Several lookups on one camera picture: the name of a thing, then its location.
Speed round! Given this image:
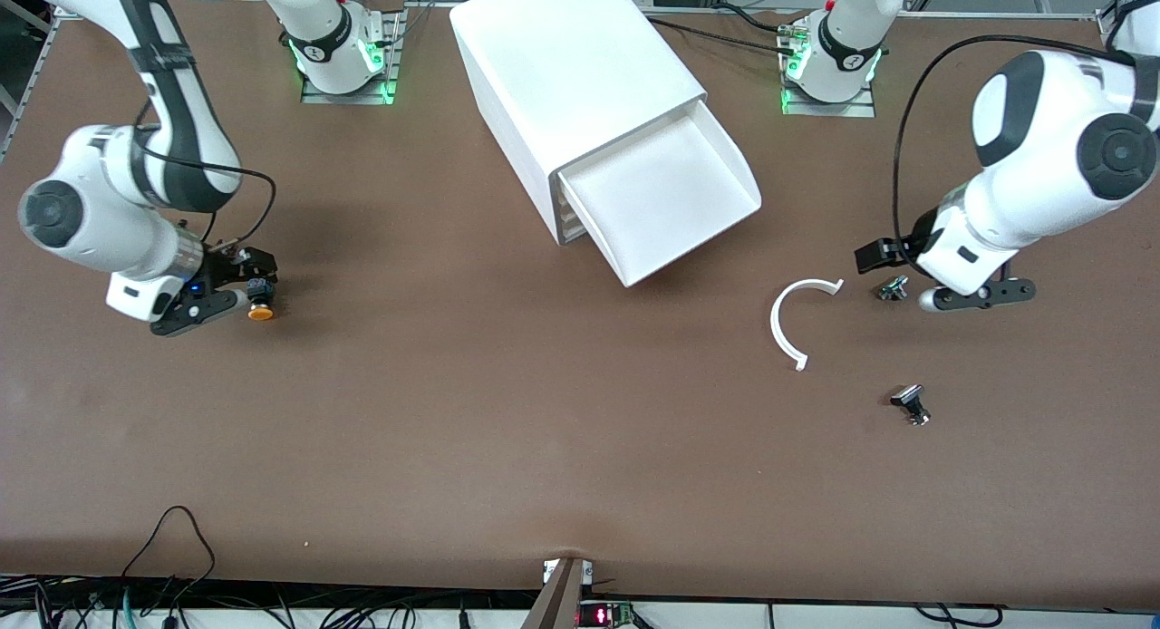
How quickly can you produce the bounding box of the white drawer cabinet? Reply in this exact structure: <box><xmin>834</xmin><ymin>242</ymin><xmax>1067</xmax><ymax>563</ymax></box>
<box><xmin>449</xmin><ymin>0</ymin><xmax>708</xmax><ymax>247</ymax></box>

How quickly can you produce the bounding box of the red display circuit board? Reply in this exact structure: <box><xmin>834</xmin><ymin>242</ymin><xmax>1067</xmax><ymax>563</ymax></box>
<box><xmin>578</xmin><ymin>600</ymin><xmax>635</xmax><ymax>628</ymax></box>

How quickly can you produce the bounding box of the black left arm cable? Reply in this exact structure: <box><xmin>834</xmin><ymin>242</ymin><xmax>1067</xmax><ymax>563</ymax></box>
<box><xmin>893</xmin><ymin>34</ymin><xmax>1134</xmax><ymax>249</ymax></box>

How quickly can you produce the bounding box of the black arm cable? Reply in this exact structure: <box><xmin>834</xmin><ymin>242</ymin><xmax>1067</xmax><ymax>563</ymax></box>
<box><xmin>893</xmin><ymin>34</ymin><xmax>1134</xmax><ymax>249</ymax></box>
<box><xmin>134</xmin><ymin>144</ymin><xmax>277</xmax><ymax>249</ymax></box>

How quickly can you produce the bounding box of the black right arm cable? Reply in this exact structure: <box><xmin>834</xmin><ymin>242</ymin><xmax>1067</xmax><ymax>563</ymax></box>
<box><xmin>134</xmin><ymin>144</ymin><xmax>277</xmax><ymax>249</ymax></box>

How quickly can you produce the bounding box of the white semicircular bracket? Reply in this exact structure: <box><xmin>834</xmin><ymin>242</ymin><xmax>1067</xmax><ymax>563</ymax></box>
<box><xmin>769</xmin><ymin>277</ymin><xmax>846</xmax><ymax>373</ymax></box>

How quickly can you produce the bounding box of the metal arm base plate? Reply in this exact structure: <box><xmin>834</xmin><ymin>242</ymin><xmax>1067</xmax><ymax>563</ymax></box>
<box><xmin>779</xmin><ymin>26</ymin><xmax>878</xmax><ymax>118</ymax></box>
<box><xmin>301</xmin><ymin>13</ymin><xmax>404</xmax><ymax>106</ymax></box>

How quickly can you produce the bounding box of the black table cable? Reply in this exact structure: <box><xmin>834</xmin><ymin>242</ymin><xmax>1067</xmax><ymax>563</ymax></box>
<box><xmin>645</xmin><ymin>13</ymin><xmax>798</xmax><ymax>59</ymax></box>

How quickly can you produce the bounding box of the black looped cable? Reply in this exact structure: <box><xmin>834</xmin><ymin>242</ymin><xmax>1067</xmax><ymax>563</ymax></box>
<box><xmin>121</xmin><ymin>505</ymin><xmax>217</xmax><ymax>612</ymax></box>

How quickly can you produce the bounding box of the wooden post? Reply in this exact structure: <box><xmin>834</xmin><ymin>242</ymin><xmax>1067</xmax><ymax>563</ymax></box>
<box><xmin>519</xmin><ymin>556</ymin><xmax>588</xmax><ymax>629</ymax></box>

